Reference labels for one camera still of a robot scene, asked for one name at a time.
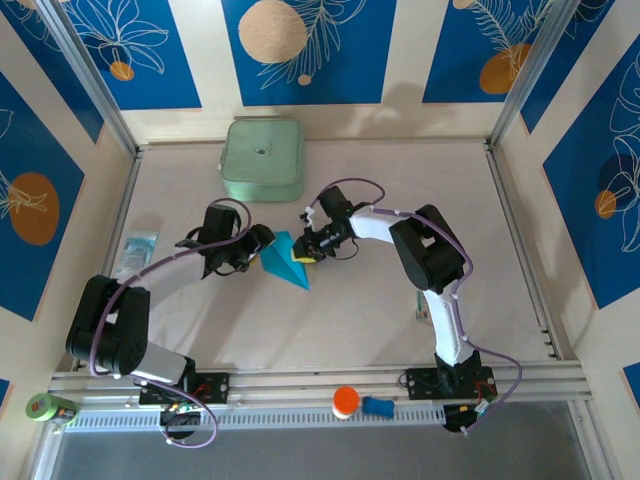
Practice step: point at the wide aluminium frame rail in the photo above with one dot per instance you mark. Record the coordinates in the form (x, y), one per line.
(310, 380)

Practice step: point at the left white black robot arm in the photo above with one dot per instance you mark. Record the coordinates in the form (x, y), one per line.
(110, 325)

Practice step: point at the blue paper sheet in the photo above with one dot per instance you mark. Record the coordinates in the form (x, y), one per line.
(285, 260)

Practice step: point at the small black orange box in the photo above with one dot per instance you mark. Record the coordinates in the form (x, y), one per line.
(66, 414)

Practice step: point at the pale green zip case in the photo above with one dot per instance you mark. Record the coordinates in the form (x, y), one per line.
(262, 155)

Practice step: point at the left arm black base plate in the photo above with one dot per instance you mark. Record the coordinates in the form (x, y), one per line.
(215, 387)

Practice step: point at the blue floral wall poster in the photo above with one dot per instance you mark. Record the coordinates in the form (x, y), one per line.
(560, 75)
(350, 75)
(45, 70)
(450, 60)
(165, 75)
(590, 240)
(30, 150)

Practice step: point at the aluminium frame post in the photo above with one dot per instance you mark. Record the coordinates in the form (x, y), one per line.
(90, 75)
(530, 65)

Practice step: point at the aluminium table side rail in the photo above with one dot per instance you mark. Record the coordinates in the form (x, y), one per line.
(125, 200)
(505, 200)

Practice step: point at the printed paper card packet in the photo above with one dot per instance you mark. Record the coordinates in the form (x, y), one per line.
(420, 310)

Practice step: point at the clear plastic wipes packet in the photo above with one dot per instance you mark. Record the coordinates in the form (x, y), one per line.
(137, 250)

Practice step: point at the black controller board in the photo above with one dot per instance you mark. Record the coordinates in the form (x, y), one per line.
(182, 424)
(455, 417)

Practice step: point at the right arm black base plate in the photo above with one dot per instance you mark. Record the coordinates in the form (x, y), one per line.
(420, 382)

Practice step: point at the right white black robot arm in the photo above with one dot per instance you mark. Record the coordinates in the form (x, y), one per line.
(450, 325)

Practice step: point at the green tape roll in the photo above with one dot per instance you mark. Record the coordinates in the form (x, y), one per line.
(49, 403)

